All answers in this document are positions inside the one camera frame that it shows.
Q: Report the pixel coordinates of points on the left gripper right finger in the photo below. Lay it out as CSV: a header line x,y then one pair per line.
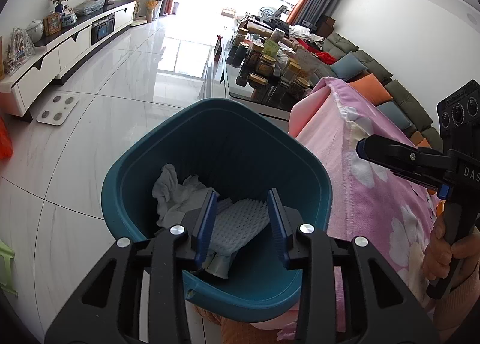
x,y
349,293

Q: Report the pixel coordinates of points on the pink floral blanket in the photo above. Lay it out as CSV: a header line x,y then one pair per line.
x,y
397,216

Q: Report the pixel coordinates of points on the orange cushion near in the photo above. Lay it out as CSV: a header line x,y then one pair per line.
x,y
424,144

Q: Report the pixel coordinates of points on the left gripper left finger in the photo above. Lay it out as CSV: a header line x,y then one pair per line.
x,y
105,307

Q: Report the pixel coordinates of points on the blue grey cushion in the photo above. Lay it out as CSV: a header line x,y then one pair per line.
x,y
348,67
395,114

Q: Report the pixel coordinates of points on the white tv cabinet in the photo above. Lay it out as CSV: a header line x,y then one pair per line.
x,y
58,56

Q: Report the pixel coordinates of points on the orange cushion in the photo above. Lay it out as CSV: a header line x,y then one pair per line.
x,y
372,90
424,144

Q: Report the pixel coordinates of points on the teal plastic trash bin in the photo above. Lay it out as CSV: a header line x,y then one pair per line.
x,y
239,154

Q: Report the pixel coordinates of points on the white bathroom scale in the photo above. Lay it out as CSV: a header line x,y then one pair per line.
x,y
58,108

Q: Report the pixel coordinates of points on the blue grey cushion near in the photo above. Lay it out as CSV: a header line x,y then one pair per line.
x,y
395,114

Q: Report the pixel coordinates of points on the right hand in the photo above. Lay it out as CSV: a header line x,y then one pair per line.
x,y
439,254

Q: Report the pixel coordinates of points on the glass coffee table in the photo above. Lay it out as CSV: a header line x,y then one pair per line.
x,y
270,96

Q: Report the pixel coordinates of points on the blue grey cushion far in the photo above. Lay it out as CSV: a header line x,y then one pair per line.
x,y
348,67

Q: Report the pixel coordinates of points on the white tissue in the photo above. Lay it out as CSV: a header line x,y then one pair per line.
x,y
176,199

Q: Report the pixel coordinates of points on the green sectional sofa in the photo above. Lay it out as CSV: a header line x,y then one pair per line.
x,y
334,47

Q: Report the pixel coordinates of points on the orange cushion far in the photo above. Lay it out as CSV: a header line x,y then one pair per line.
x,y
372,90

